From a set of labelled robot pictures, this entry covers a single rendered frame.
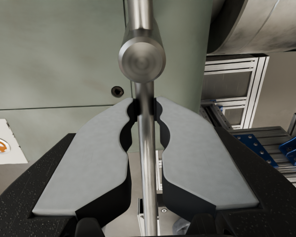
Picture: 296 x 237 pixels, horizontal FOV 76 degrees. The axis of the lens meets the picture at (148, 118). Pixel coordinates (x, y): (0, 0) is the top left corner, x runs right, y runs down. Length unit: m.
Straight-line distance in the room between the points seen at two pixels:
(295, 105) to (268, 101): 0.26
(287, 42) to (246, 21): 0.09
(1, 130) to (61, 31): 0.15
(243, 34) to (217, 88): 1.17
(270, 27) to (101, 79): 0.22
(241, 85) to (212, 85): 0.21
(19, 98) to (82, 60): 0.09
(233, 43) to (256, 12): 0.05
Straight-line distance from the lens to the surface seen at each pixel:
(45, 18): 0.22
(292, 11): 0.30
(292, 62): 1.90
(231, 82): 1.47
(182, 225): 0.59
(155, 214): 0.18
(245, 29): 0.29
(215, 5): 0.31
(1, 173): 2.68
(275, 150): 0.83
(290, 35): 0.33
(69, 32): 0.22
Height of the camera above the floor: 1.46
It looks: 58 degrees down
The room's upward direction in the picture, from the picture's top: 178 degrees clockwise
